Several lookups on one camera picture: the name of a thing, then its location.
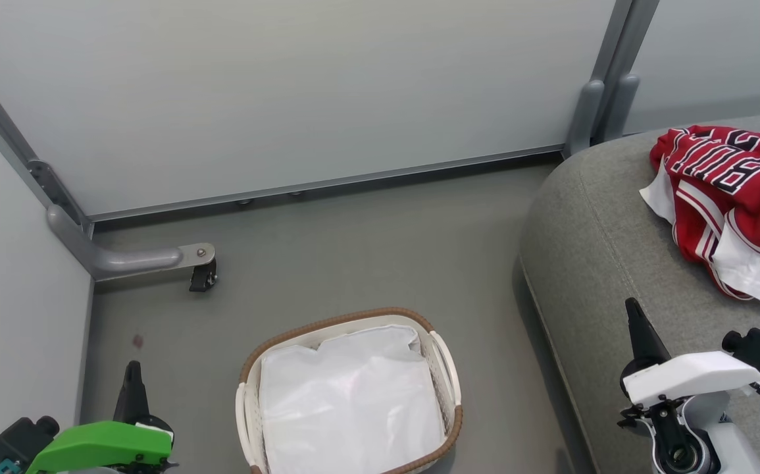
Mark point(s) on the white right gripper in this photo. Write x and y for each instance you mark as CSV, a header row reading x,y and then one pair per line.
x,y
689,375

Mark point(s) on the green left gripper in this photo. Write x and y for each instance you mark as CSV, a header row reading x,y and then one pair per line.
x,y
103,444

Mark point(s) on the red and white basketball jersey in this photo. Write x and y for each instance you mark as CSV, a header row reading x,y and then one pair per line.
x,y
748,197

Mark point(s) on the grey fabric sofa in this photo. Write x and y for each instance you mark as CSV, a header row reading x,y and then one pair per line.
x,y
590,263

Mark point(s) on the black caster wheel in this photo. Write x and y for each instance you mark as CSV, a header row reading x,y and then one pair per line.
x,y
202,276

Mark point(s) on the white laundry basket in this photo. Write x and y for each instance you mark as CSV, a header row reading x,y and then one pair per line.
x,y
447,375

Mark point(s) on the white cloth basket liner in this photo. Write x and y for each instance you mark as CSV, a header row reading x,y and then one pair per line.
x,y
353,401

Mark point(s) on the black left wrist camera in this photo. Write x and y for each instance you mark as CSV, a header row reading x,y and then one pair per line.
x,y
21,438

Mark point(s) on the grey partition foot bracket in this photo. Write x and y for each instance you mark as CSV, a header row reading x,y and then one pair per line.
x,y
123,261
583,118
626,105

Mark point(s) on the grey partition bottom rail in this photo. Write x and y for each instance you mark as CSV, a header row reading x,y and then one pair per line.
x,y
327,182

